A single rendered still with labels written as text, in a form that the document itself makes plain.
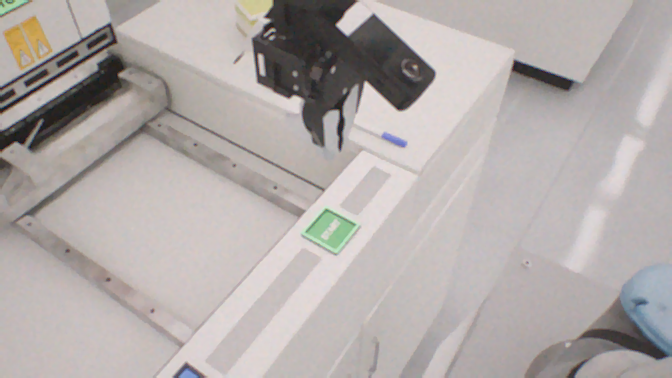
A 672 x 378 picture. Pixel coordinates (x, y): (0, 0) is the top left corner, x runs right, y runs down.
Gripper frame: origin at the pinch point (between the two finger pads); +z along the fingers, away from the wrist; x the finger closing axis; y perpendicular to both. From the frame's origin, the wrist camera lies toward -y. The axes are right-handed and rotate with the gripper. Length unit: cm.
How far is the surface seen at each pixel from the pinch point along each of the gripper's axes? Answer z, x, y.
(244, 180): 26.6, -8.0, 23.7
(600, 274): 111, -94, -39
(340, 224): 14.2, -1.4, 0.2
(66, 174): 24, 9, 46
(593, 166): 111, -140, -22
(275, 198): 26.9, -8.1, 17.2
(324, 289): 14.7, 7.4, -3.4
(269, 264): 14.7, 8.3, 4.1
